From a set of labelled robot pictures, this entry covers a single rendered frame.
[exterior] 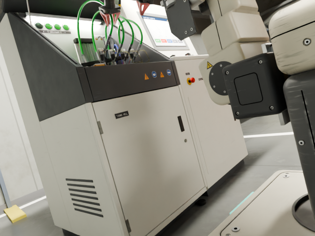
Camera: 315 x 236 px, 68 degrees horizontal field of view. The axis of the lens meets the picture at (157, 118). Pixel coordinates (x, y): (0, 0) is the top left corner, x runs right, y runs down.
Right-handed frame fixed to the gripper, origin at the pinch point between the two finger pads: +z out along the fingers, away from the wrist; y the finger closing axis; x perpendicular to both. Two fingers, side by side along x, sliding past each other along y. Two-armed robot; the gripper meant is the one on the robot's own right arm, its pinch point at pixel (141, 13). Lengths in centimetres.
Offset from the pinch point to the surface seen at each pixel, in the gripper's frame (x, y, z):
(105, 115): 39, -41, 29
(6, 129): 83, 125, 177
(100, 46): 6, 41, 40
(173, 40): -55, 30, 35
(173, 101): -9, -34, 40
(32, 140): 67, 8, 84
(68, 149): 54, -31, 57
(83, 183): 53, -49, 66
